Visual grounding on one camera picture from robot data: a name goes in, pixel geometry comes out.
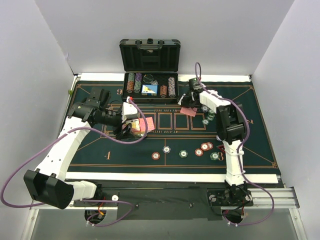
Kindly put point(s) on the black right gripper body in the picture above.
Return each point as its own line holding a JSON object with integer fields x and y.
{"x": 186, "y": 100}

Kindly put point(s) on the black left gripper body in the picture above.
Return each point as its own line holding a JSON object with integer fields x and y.
{"x": 125, "y": 128}

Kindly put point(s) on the single red playing card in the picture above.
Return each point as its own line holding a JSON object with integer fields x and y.
{"x": 189, "y": 111}

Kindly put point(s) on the blue chips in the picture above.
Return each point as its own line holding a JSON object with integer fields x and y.
{"x": 204, "y": 109}

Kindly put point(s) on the red playing card deck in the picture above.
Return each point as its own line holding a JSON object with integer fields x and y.
{"x": 139, "y": 125}

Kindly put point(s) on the red poker chip stack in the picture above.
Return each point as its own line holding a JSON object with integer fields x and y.
{"x": 155, "y": 156}

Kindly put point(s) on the blue poker chip stack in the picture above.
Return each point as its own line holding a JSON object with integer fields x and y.
{"x": 166, "y": 149}

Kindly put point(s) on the green poker chip stack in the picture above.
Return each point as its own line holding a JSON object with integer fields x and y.
{"x": 183, "y": 154}

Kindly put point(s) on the red triangular dealer button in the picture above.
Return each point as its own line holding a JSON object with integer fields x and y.
{"x": 221, "y": 149}

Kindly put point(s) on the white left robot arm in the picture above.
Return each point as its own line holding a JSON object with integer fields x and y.
{"x": 47, "y": 183}

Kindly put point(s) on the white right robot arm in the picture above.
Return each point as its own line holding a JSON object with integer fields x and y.
{"x": 231, "y": 129}

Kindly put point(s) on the lilac chips in case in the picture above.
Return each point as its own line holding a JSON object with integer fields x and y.
{"x": 171, "y": 87}

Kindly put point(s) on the orange chips in case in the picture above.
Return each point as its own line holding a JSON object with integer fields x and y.
{"x": 163, "y": 91}

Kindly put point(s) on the green poker table mat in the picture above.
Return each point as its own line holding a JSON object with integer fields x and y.
{"x": 97, "y": 153}

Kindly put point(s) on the blue card box in case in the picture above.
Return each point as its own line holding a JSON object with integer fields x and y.
{"x": 149, "y": 90}

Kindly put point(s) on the black round button in case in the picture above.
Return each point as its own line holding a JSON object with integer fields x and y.
{"x": 148, "y": 78}

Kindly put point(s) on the purple green chips in case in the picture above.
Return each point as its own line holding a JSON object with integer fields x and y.
{"x": 137, "y": 82}

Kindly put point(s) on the green red chips in case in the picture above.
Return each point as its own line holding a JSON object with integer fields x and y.
{"x": 130, "y": 82}

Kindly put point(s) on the black poker chip case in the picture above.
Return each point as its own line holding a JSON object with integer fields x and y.
{"x": 158, "y": 57}

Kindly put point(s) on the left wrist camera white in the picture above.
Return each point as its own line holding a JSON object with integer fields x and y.
{"x": 129, "y": 112}

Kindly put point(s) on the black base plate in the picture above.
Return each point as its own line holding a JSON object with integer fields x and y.
{"x": 138, "y": 200}

